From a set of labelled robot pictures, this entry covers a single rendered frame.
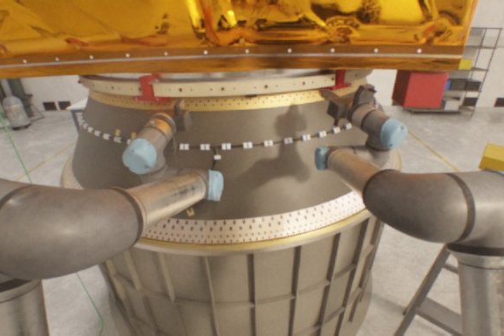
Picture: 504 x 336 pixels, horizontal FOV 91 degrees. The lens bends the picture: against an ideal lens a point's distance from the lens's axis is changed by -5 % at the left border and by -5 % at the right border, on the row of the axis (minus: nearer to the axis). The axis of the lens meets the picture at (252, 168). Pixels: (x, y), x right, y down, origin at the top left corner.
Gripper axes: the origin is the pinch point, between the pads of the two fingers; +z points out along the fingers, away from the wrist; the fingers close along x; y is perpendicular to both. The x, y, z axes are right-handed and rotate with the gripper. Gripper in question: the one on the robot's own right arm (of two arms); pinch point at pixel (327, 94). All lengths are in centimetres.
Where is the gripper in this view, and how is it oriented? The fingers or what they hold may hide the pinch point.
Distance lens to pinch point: 99.5
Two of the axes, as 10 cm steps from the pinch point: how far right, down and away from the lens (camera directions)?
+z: -4.3, -5.7, 7.0
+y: -0.5, 7.9, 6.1
